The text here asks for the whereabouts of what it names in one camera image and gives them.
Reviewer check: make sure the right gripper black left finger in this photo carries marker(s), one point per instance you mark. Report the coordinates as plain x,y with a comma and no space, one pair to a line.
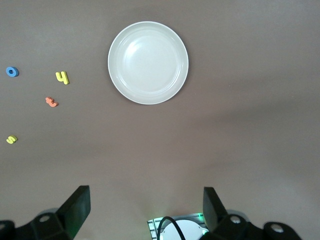
75,207

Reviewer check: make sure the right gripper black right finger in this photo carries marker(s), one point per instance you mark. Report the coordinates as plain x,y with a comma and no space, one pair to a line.
212,210

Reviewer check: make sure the orange foam letter t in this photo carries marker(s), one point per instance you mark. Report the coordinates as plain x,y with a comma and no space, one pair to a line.
51,102

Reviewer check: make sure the yellow foam letter h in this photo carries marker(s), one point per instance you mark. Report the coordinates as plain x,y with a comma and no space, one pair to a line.
64,78

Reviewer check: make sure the blue foam letter o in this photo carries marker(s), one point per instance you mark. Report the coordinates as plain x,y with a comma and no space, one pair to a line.
15,72

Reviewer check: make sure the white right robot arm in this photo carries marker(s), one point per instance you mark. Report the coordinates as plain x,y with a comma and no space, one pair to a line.
190,230

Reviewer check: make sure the brown table cover sheet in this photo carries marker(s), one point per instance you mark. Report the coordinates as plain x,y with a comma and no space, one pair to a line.
225,137

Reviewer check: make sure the yellow foam letter s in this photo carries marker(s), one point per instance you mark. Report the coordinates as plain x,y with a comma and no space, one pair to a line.
11,139

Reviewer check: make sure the beige round plate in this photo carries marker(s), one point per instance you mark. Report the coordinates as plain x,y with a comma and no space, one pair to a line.
148,62

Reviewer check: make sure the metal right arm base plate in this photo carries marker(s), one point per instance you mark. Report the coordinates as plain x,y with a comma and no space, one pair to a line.
152,226

